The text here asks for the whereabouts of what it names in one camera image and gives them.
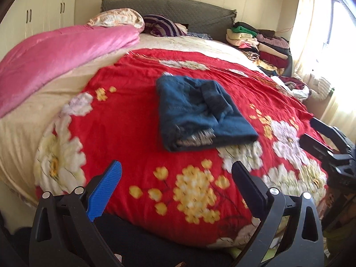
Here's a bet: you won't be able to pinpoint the cream curtain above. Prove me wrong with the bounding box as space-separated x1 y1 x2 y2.
289 0 356 134

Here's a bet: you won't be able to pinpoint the window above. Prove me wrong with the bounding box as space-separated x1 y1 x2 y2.
324 0 356 51

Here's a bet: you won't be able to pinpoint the loose red and white clothes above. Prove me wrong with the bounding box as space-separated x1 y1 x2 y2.
271 75 310 101

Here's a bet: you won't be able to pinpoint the pink quilt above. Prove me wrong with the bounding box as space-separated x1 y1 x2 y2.
0 24 140 119

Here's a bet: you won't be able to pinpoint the grey quilted headboard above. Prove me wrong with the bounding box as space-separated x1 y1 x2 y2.
100 0 237 43

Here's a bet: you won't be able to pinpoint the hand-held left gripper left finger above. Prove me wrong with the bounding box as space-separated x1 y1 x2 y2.
29 160 123 267

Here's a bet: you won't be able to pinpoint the person's green jacket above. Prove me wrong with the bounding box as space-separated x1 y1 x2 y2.
323 220 356 267

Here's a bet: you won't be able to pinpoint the pile of folded clothes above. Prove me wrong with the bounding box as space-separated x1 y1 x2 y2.
226 22 292 77

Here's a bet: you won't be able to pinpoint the cream wardrobe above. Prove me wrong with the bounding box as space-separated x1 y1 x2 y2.
0 0 80 62

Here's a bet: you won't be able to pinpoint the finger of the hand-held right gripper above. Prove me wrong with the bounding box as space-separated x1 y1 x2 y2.
300 133 334 160
310 117 338 138

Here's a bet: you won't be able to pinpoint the person's black trousers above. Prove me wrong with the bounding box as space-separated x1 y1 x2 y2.
95 214 237 267

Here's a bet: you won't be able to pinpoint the cream floral pillow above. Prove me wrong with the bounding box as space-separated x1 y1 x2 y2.
87 8 145 30

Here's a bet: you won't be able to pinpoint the blue pants with white lace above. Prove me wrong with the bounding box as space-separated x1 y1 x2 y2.
156 74 260 153

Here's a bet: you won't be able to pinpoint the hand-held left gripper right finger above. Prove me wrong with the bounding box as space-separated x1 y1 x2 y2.
232 161 324 267

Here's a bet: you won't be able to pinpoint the cream bed sheet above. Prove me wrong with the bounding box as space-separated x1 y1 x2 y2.
0 32 267 203

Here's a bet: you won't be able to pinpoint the white knitted cloth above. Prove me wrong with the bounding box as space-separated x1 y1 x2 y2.
307 74 334 102

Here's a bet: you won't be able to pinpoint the purple striped pillow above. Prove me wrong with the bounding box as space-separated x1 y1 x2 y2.
143 14 187 37

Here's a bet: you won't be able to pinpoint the red floral blanket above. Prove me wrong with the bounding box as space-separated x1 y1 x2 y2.
35 49 334 249

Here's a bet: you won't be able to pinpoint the blue patterned cloth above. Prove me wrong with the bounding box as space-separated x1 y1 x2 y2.
186 32 213 41

